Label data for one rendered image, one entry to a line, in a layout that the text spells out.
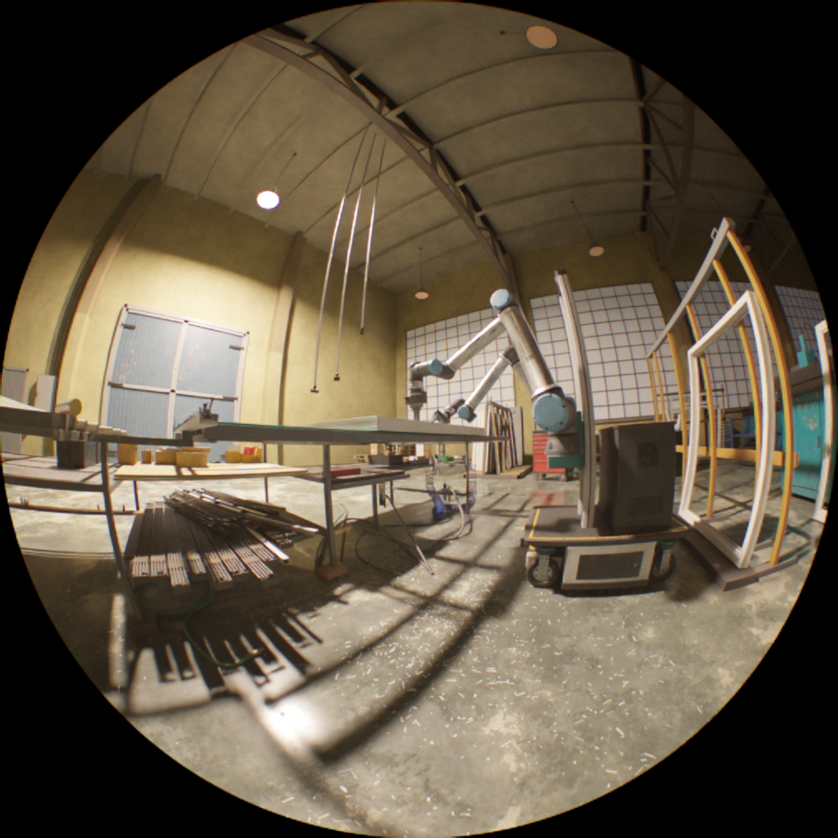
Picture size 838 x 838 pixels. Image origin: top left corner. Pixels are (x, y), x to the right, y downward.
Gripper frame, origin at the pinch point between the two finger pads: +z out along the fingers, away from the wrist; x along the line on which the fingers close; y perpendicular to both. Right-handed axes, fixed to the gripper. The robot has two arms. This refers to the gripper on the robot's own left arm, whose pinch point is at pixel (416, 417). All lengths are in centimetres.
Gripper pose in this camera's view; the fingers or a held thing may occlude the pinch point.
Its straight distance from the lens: 155.3
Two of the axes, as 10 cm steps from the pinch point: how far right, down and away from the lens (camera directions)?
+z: 0.2, 10.0, -1.0
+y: -5.7, -0.7, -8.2
